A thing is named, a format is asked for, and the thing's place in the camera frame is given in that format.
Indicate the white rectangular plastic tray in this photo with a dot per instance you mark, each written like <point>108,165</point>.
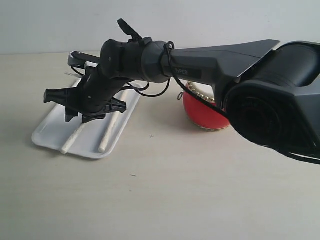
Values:
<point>53,131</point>

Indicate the wooden drumstick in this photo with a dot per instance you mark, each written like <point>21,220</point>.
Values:
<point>88,66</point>
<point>109,133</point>

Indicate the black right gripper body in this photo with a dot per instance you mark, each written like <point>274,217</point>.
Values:
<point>93,94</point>

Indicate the small red drum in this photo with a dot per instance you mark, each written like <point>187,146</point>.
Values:
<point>201,115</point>

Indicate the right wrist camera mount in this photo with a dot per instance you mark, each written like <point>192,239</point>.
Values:
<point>78,59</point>

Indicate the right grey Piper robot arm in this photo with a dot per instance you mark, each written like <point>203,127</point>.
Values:
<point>270,93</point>

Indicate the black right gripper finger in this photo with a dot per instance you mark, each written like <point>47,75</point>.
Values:
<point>88,117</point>
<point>70,113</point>

